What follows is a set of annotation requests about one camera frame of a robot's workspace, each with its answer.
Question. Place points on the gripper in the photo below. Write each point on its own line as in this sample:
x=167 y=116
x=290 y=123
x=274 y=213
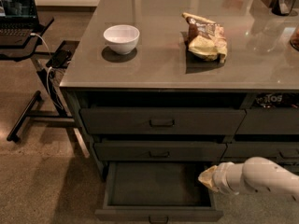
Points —
x=223 y=176

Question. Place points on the drawer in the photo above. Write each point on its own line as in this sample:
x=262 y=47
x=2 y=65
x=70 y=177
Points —
x=158 y=151
x=158 y=193
x=145 y=120
x=270 y=121
x=274 y=151

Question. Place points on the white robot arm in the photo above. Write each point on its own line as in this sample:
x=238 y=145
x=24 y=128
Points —
x=253 y=176

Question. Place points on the snack bag in drawer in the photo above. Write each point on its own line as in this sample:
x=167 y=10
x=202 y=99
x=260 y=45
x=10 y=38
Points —
x=269 y=100

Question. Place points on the grey kitchen island counter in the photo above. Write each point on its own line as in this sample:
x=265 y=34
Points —
x=160 y=72

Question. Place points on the brown yellow chip bag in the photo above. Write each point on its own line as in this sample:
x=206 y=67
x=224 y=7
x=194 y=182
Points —
x=206 y=38

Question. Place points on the white ceramic bowl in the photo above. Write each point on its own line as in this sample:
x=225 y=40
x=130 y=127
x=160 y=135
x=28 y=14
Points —
x=122 y=39

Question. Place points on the black smartphone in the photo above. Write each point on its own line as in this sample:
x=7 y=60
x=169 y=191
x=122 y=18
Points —
x=59 y=58

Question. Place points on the black laptop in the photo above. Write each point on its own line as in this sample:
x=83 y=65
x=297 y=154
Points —
x=18 y=19

